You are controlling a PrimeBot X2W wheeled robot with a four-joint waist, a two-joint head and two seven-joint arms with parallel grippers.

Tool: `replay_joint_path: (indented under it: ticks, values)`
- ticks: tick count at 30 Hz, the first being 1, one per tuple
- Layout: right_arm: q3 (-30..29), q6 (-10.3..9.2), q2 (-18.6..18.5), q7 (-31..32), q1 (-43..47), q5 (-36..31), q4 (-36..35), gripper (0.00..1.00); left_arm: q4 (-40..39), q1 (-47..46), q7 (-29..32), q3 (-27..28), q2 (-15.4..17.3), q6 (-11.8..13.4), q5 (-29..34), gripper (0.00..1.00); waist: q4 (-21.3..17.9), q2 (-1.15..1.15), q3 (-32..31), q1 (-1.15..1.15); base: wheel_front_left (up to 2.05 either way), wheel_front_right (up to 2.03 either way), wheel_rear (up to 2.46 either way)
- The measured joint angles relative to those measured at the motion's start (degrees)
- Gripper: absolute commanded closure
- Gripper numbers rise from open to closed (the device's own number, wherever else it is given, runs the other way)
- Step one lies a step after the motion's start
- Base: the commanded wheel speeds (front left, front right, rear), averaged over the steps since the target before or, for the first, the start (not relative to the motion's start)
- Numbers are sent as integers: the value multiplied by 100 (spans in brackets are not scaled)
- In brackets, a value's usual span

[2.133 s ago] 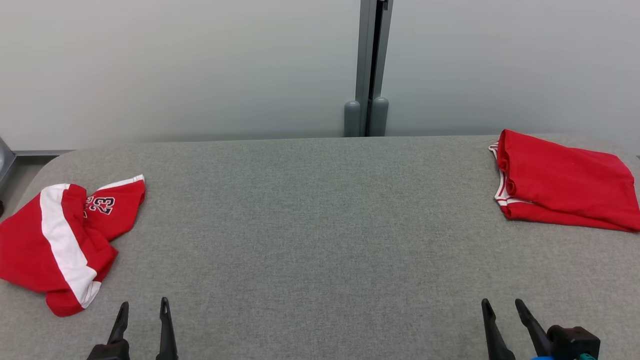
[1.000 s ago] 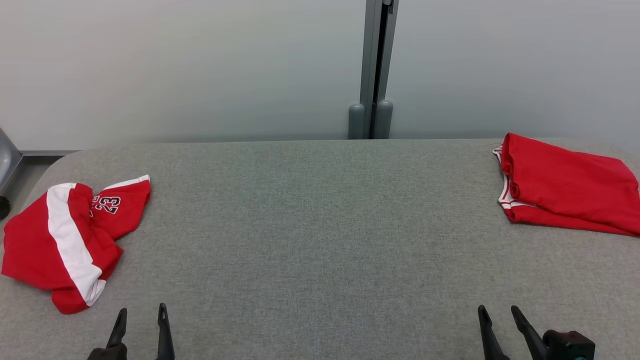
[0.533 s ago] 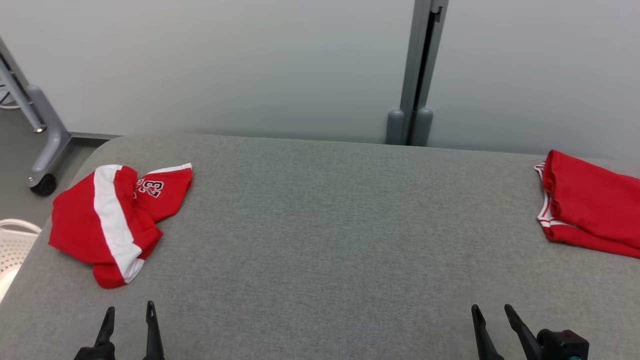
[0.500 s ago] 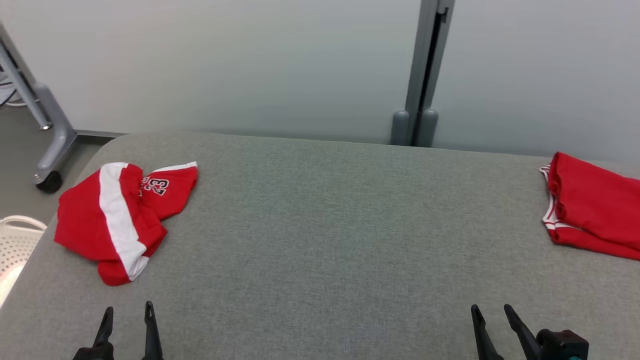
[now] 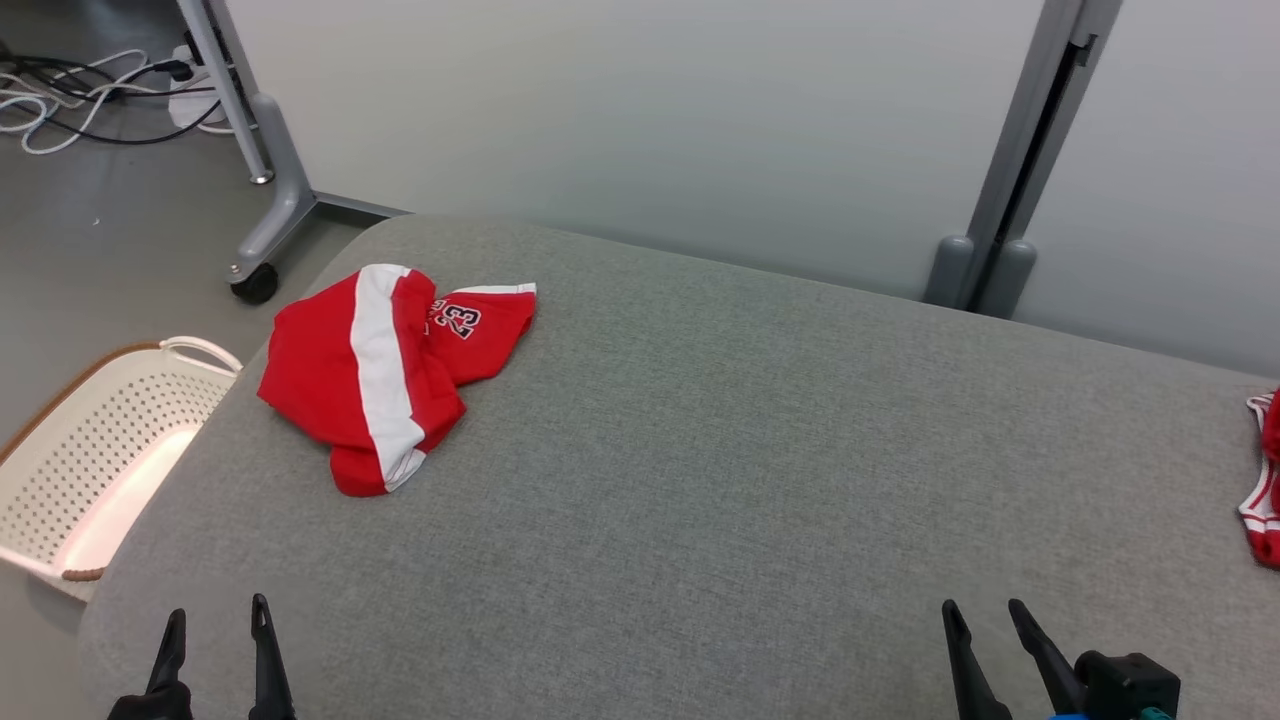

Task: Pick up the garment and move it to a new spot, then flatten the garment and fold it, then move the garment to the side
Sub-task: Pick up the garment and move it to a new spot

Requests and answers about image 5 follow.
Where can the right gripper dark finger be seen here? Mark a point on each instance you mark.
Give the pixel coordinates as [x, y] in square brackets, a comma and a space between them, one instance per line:
[972, 680]
[1048, 655]

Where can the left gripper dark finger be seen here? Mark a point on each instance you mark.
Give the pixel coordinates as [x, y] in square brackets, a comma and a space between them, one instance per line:
[172, 655]
[268, 670]

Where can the red basketball jersey white sleeves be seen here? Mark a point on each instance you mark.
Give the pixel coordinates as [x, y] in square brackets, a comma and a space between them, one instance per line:
[1268, 530]

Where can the red shorts white stripe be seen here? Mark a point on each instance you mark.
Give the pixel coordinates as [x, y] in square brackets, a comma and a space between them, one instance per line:
[310, 380]

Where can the white perforated laundry basket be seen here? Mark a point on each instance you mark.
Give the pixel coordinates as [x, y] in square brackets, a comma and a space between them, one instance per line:
[100, 430]

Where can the black caster wheel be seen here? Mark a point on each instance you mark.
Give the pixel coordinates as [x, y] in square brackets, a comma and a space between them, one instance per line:
[255, 285]

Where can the white power strip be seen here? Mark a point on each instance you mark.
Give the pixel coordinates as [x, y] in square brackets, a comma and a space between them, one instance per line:
[195, 100]

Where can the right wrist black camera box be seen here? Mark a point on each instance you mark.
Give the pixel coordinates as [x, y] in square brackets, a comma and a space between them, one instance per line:
[1130, 685]

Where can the grey metal frame leg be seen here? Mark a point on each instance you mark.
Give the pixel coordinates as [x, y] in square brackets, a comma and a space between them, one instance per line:
[280, 200]

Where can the grey partition joint post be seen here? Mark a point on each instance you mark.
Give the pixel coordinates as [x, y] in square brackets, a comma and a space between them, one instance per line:
[1010, 170]

